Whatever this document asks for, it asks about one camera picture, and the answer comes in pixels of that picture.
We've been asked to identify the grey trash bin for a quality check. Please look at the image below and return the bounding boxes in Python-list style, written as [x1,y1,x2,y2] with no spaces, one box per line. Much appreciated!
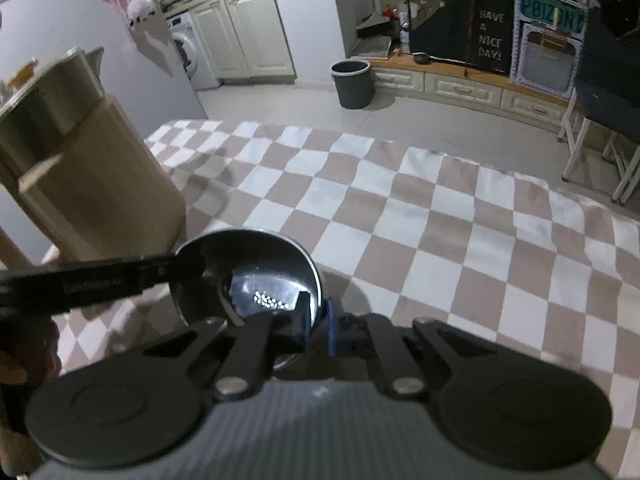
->
[331,59,375,109]

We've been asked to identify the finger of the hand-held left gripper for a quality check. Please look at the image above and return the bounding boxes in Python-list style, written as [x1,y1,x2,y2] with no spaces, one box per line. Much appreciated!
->
[140,255,208,288]

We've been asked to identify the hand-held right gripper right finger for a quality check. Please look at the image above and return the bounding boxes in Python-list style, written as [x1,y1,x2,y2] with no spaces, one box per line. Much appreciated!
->
[322,299,493,402]

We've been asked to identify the dark blue covered rack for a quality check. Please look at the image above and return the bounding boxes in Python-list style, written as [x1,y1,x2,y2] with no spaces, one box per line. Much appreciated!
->
[557,0,640,206]

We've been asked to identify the beige kettle with steel lid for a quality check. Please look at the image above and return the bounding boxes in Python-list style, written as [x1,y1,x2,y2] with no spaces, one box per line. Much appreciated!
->
[0,46,188,271]

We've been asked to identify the low cream drawer cabinet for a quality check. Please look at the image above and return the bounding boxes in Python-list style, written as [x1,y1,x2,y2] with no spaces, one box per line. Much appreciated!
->
[372,55,576,128]

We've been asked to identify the grey litter tray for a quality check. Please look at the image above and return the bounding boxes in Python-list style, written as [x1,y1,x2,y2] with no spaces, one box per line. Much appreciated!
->
[350,12,393,58]

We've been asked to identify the black chalkboard sign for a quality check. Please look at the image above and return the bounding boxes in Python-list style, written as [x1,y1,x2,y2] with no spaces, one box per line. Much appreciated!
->
[406,0,518,76]

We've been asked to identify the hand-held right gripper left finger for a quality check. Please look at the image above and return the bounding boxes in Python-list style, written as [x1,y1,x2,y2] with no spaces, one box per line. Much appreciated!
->
[142,291,312,403]

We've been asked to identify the person's left hand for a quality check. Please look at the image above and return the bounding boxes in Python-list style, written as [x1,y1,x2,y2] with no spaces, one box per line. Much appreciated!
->
[0,316,62,386]

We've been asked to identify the brown white checkered tablecloth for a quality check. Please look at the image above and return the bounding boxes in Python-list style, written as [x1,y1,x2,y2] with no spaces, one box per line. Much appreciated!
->
[42,119,640,461]

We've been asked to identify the white fluffy wall toy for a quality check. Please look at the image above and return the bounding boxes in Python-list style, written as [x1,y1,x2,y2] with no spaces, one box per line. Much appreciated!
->
[125,0,155,26]

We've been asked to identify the small round steel bowl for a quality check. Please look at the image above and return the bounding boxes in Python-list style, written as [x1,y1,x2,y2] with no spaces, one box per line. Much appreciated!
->
[168,228,323,368]

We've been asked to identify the white kitchen base cabinets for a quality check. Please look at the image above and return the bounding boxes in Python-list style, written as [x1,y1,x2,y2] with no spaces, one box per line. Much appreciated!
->
[190,0,296,83]

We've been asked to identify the white storage cube teal sign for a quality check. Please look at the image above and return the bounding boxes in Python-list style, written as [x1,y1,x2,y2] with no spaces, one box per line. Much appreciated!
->
[510,0,586,98]

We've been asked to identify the white washing machine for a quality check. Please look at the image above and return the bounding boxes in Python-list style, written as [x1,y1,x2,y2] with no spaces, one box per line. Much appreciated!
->
[167,10,221,92]

